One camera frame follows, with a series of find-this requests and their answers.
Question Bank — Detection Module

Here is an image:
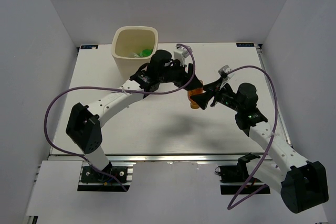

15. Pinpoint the orange juice bottle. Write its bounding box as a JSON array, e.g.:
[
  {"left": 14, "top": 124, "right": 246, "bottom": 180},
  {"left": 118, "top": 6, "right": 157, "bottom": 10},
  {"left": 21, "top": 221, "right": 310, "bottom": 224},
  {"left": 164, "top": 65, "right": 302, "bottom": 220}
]
[{"left": 187, "top": 79, "right": 204, "bottom": 110}]

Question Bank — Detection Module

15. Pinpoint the cream plastic bin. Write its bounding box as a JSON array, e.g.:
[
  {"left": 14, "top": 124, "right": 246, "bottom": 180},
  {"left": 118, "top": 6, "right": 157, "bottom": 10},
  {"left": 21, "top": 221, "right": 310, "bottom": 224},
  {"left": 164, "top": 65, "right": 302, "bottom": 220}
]
[{"left": 111, "top": 26, "right": 158, "bottom": 80}]

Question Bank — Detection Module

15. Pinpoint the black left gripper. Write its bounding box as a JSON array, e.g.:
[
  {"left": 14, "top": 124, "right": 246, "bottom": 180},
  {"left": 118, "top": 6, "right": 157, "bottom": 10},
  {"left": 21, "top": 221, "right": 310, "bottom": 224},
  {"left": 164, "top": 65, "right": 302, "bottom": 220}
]
[{"left": 157, "top": 58, "right": 202, "bottom": 90}]

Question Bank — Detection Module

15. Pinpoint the aluminium rail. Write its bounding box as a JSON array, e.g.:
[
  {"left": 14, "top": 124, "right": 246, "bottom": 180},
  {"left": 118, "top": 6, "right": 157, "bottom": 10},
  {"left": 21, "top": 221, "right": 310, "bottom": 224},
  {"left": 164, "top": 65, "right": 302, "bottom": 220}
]
[
  {"left": 48, "top": 153, "right": 274, "bottom": 163},
  {"left": 256, "top": 43, "right": 293, "bottom": 147}
]

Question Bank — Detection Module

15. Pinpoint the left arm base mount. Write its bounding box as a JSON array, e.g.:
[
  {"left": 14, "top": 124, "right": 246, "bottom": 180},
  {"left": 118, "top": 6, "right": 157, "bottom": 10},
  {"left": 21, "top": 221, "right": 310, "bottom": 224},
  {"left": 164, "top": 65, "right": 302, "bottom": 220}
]
[{"left": 77, "top": 162, "right": 134, "bottom": 193}]

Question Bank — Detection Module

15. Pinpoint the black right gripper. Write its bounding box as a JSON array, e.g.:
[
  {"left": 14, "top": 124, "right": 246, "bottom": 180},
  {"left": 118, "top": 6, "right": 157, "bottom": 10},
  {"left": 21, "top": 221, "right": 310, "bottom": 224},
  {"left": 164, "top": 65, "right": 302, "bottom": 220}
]
[{"left": 190, "top": 77, "right": 243, "bottom": 113}]

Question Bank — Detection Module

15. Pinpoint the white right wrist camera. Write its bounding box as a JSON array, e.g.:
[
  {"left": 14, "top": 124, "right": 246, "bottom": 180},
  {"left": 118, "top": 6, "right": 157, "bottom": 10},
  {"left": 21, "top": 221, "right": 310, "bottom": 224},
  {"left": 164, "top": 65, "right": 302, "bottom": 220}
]
[{"left": 218, "top": 65, "right": 234, "bottom": 88}]

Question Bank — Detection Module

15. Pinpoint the blue table sticker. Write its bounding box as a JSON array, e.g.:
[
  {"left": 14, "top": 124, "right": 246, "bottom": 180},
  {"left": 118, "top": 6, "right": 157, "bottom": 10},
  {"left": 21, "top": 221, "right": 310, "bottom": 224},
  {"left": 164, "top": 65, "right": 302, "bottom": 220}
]
[
  {"left": 236, "top": 42, "right": 255, "bottom": 47},
  {"left": 80, "top": 45, "right": 98, "bottom": 50}
]

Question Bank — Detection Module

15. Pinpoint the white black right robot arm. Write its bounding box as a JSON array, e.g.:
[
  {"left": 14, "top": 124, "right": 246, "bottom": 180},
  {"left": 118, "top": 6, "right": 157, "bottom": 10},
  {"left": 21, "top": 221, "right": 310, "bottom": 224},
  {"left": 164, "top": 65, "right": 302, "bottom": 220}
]
[{"left": 191, "top": 80, "right": 329, "bottom": 214}]

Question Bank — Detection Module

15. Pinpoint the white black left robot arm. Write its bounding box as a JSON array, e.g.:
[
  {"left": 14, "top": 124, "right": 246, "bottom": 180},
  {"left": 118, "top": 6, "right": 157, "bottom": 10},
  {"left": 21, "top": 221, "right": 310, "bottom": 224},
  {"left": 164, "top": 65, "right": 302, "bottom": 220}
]
[{"left": 66, "top": 44, "right": 203, "bottom": 182}]

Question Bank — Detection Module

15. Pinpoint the green plastic soda bottle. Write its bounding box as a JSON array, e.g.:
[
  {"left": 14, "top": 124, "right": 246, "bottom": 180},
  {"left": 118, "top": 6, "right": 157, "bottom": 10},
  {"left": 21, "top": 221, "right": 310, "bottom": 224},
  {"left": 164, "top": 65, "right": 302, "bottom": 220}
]
[{"left": 137, "top": 49, "right": 153, "bottom": 58}]

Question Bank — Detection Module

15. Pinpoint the left blue table sticker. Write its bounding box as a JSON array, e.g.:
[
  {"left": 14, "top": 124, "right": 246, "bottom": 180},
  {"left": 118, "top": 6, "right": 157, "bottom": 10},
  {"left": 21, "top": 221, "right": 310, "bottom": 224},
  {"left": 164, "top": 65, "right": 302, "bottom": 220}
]
[{"left": 80, "top": 45, "right": 98, "bottom": 50}]

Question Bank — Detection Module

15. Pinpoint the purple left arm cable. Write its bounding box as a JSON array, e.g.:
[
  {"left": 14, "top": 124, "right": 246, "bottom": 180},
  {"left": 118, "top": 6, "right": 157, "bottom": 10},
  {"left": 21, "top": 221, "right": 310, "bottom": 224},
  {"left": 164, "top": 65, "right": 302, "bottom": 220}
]
[{"left": 44, "top": 43, "right": 196, "bottom": 192}]

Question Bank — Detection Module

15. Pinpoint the right blue table sticker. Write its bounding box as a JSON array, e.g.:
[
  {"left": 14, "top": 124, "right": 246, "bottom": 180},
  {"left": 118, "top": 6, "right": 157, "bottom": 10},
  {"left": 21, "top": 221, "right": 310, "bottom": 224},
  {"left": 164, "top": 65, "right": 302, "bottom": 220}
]
[{"left": 236, "top": 42, "right": 255, "bottom": 47}]

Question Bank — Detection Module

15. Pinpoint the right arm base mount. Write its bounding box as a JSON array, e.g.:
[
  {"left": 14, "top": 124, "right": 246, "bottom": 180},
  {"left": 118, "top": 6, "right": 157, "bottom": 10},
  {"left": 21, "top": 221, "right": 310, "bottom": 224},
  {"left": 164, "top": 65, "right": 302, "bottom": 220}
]
[{"left": 215, "top": 153, "right": 270, "bottom": 195}]

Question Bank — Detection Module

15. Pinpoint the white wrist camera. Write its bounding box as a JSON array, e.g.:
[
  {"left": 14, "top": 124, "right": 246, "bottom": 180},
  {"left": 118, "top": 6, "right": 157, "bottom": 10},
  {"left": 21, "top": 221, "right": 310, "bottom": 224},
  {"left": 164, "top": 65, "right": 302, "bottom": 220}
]
[
  {"left": 218, "top": 65, "right": 234, "bottom": 88},
  {"left": 173, "top": 45, "right": 190, "bottom": 62}
]

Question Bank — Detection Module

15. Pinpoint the aluminium right side rail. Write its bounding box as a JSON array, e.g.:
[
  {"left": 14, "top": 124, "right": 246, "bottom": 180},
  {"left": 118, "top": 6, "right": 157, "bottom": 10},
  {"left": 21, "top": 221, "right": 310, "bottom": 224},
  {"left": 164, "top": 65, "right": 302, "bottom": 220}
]
[{"left": 256, "top": 43, "right": 293, "bottom": 147}]

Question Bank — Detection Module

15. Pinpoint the clear labelled water bottle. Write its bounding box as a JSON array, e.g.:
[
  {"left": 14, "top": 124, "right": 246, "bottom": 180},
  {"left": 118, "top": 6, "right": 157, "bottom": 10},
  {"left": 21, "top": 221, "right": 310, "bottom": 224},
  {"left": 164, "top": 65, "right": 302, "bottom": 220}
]
[{"left": 128, "top": 52, "right": 140, "bottom": 58}]

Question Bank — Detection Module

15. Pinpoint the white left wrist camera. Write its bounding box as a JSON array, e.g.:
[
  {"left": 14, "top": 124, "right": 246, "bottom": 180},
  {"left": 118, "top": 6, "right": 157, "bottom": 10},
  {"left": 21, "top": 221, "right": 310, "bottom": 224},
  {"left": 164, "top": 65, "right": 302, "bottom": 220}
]
[{"left": 173, "top": 45, "right": 190, "bottom": 62}]

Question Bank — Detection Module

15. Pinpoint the aluminium front rail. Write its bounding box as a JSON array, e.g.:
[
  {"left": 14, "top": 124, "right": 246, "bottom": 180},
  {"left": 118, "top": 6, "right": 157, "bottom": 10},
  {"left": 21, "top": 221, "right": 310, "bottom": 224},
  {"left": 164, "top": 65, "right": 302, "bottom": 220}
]
[{"left": 48, "top": 153, "right": 274, "bottom": 163}]

